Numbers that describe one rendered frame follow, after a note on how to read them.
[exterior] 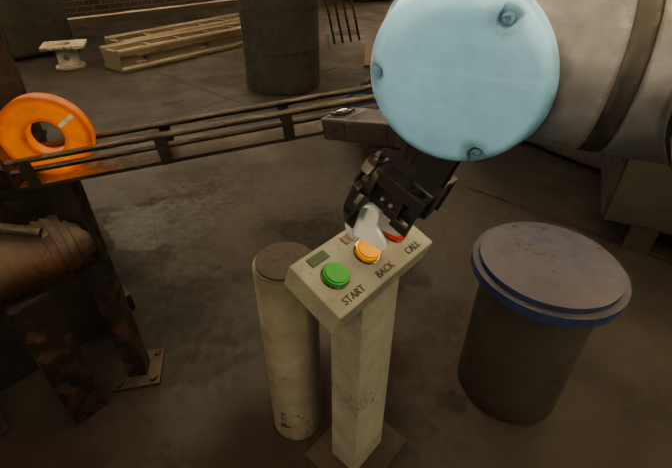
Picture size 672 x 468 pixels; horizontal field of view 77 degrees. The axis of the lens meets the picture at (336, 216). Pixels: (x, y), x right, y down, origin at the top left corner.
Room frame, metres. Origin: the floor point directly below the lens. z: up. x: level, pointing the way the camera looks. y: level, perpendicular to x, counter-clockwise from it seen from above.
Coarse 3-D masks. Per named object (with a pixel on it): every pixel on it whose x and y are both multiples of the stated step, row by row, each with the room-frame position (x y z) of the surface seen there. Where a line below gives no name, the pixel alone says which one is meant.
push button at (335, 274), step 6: (330, 264) 0.48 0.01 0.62; (336, 264) 0.48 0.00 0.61; (342, 264) 0.48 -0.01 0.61; (324, 270) 0.47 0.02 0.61; (330, 270) 0.47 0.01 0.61; (336, 270) 0.47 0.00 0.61; (342, 270) 0.47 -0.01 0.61; (324, 276) 0.46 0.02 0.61; (330, 276) 0.46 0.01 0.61; (336, 276) 0.46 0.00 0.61; (342, 276) 0.46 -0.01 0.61; (348, 276) 0.47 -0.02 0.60; (330, 282) 0.45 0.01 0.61; (336, 282) 0.45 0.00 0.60; (342, 282) 0.45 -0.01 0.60
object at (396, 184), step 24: (408, 144) 0.39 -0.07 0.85; (360, 168) 0.40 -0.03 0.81; (384, 168) 0.39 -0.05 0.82; (408, 168) 0.38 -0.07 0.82; (432, 168) 0.36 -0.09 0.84; (456, 168) 0.36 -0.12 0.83; (384, 192) 0.39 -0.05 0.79; (408, 192) 0.36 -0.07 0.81; (432, 192) 0.36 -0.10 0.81; (408, 216) 0.37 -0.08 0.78
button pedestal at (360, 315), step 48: (336, 240) 0.54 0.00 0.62; (288, 288) 0.47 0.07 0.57; (336, 288) 0.45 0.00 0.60; (384, 288) 0.50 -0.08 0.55; (336, 336) 0.50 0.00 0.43; (384, 336) 0.52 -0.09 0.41; (336, 384) 0.50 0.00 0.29; (384, 384) 0.53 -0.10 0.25; (336, 432) 0.50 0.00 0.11; (384, 432) 0.56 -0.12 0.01
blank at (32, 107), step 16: (32, 96) 0.74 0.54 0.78; (48, 96) 0.75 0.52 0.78; (0, 112) 0.72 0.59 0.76; (16, 112) 0.72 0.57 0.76; (32, 112) 0.73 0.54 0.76; (48, 112) 0.73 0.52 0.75; (64, 112) 0.74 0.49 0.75; (80, 112) 0.76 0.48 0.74; (0, 128) 0.72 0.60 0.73; (16, 128) 0.72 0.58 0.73; (64, 128) 0.74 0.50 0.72; (80, 128) 0.74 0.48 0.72; (16, 144) 0.72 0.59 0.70; (32, 144) 0.73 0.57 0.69; (80, 144) 0.74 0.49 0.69; (48, 160) 0.73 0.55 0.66
